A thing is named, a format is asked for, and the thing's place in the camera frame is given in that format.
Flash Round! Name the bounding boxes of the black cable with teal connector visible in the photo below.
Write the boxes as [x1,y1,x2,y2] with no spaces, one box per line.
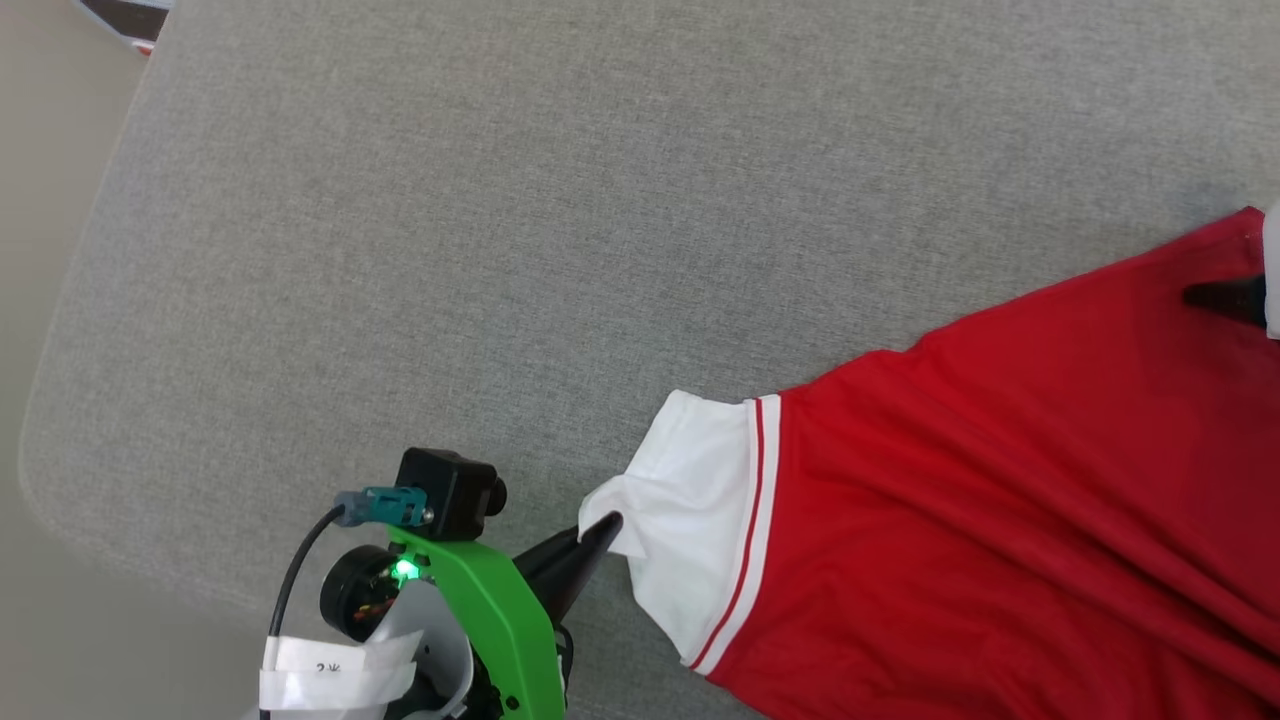
[258,486,433,720]

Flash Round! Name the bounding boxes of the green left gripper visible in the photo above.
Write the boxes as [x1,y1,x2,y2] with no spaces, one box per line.
[388,512,624,720]

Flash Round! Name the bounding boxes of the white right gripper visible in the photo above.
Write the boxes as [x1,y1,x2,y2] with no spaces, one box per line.
[1183,203,1280,341]

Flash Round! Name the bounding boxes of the white tape label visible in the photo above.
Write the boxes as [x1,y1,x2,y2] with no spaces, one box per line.
[258,632,421,711]

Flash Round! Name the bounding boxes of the red and white jersey garment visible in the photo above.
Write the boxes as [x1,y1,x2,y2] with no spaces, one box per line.
[578,205,1280,720]

